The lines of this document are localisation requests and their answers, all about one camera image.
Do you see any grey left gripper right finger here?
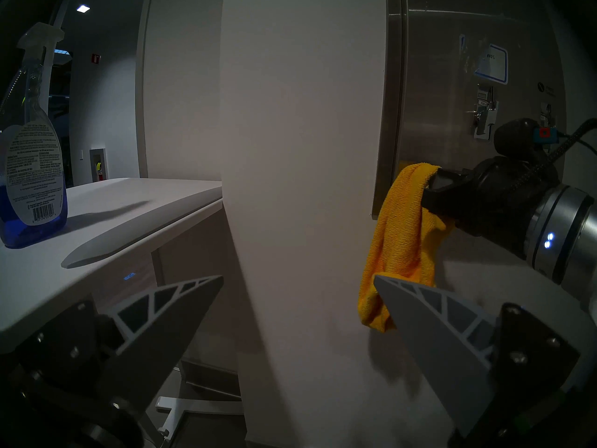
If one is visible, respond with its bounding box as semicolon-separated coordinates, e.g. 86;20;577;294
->
373;273;582;448

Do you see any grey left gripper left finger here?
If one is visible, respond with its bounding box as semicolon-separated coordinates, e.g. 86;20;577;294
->
16;275;224;417

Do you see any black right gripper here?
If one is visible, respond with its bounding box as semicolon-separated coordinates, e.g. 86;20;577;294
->
421;157;561;260

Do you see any yellow microfibre cloth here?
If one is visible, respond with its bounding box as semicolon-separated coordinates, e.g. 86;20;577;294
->
358;162;455;333

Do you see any white blue-edged label sticker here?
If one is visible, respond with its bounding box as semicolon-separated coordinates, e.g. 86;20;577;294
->
475;43;509;84

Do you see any white side table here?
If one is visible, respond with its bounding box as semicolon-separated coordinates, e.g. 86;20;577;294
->
0;177;245;448

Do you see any spray bottle with blue liquid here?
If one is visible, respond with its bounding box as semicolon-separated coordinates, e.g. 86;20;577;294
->
0;22;69;249

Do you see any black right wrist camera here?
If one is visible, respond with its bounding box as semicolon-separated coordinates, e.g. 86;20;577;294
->
493;118;560;161

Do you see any braided black right arm cable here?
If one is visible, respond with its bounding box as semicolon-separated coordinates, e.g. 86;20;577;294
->
508;118;597;196

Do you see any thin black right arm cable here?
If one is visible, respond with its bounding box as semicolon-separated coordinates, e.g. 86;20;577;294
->
557;133;597;156

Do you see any stainless steel wall dispenser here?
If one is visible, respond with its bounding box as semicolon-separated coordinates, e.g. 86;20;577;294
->
372;0;567;219

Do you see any recessed wall cabinet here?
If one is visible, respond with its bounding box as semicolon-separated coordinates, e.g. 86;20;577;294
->
90;147;108;184

